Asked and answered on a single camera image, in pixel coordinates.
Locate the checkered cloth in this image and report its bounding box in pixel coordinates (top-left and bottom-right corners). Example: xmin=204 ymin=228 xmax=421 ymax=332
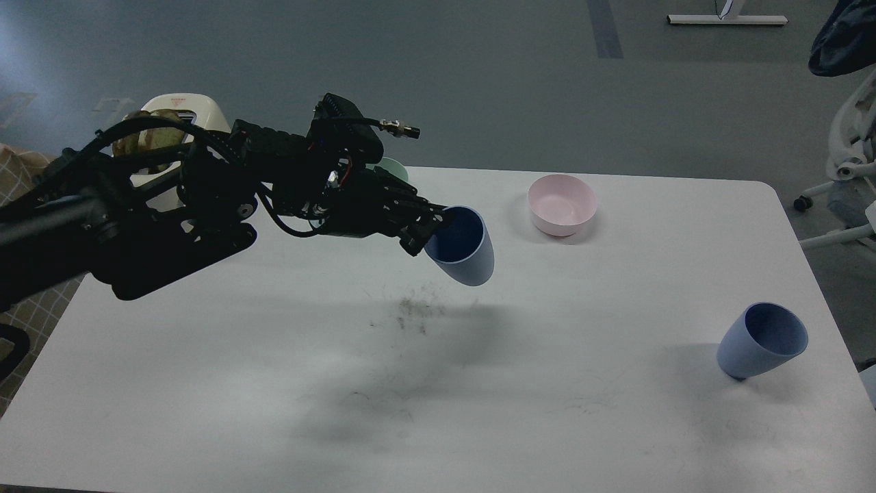
xmin=1 ymin=144 xmax=83 ymax=416

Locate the blue cup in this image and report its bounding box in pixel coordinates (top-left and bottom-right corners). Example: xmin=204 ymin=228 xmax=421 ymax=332
xmin=716 ymin=302 xmax=808 ymax=380
xmin=424 ymin=205 xmax=495 ymax=286

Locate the black cable loop left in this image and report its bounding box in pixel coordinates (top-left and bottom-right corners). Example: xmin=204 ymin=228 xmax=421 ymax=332
xmin=0 ymin=323 xmax=31 ymax=381

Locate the dark blue jacket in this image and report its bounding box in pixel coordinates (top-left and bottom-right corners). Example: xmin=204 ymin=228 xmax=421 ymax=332
xmin=808 ymin=1 xmax=875 ymax=77

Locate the white office chair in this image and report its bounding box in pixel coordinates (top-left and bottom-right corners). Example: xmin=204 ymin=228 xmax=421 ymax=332
xmin=793 ymin=82 xmax=875 ymax=256

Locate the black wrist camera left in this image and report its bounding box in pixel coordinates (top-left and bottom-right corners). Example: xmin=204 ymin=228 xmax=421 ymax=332
xmin=309 ymin=92 xmax=422 ymax=164

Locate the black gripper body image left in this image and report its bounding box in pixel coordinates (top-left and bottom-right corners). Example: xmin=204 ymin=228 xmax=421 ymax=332
xmin=309 ymin=168 xmax=418 ymax=238

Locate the green bowl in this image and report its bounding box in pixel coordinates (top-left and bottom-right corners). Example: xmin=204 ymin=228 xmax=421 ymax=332
xmin=365 ymin=157 xmax=409 ymax=182

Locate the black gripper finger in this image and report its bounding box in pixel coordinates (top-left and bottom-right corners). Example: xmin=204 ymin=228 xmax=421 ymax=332
xmin=397 ymin=216 xmax=446 ymax=257
xmin=383 ymin=185 xmax=450 ymax=223

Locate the toast slice front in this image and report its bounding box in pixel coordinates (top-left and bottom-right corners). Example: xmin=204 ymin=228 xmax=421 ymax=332
xmin=135 ymin=109 xmax=185 ymax=153

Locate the cream white toaster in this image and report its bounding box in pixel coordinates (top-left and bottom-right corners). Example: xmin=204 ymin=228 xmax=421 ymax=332
xmin=141 ymin=93 xmax=231 ymax=212

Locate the toast slice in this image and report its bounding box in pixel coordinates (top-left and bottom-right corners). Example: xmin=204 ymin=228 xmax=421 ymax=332
xmin=112 ymin=110 xmax=150 ymax=157
xmin=135 ymin=109 xmax=185 ymax=153

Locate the white desk leg base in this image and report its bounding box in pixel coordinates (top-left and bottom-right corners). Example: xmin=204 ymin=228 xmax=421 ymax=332
xmin=666 ymin=1 xmax=788 ymax=26

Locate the toast slice rear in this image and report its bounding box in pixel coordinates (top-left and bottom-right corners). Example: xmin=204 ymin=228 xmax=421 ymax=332
xmin=112 ymin=110 xmax=150 ymax=157

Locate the pink bowl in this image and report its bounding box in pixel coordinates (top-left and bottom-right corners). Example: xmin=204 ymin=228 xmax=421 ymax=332
xmin=526 ymin=174 xmax=600 ymax=238

